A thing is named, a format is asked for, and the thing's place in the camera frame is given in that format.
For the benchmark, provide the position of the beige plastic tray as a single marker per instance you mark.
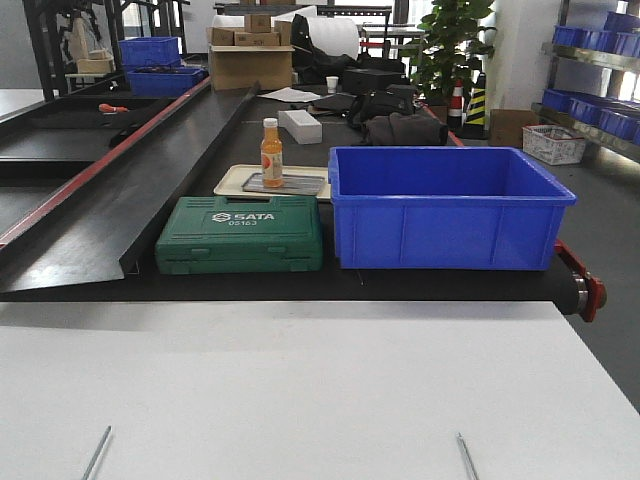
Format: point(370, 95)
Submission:
point(231, 183)

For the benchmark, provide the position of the large blue plastic bin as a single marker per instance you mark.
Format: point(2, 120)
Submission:
point(477, 208)

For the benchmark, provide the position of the dark cloth bundle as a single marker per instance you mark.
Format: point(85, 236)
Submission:
point(405, 130)

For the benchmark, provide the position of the red conveyor end roller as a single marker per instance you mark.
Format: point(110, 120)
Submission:
point(592, 293)

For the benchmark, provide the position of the orange juice bottle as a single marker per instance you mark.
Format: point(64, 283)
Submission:
point(271, 155)

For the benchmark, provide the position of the white patterned basket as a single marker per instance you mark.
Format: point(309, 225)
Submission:
point(552, 144)

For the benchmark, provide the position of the small metal tray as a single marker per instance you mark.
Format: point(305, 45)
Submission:
point(292, 185)

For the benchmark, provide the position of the green SATA tool case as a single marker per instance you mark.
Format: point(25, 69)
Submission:
point(219, 235)

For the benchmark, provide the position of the potted green plant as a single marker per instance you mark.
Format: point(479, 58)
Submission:
point(449, 47)

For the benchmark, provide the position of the white paper cup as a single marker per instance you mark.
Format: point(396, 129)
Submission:
point(332, 84)

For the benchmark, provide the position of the green black screwdriver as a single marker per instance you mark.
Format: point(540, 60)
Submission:
point(97, 453)
point(466, 457)

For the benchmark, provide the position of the large cardboard box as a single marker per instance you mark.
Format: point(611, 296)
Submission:
point(236, 67)

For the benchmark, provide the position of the black yellow traffic cone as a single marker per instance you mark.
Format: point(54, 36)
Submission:
point(474, 124)

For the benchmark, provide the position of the white foam block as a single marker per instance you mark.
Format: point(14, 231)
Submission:
point(301, 125)

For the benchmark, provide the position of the orange white traffic cone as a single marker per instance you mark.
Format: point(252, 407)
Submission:
point(455, 108)

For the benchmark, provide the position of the blue crate on conveyor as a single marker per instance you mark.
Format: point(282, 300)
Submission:
point(164, 82)

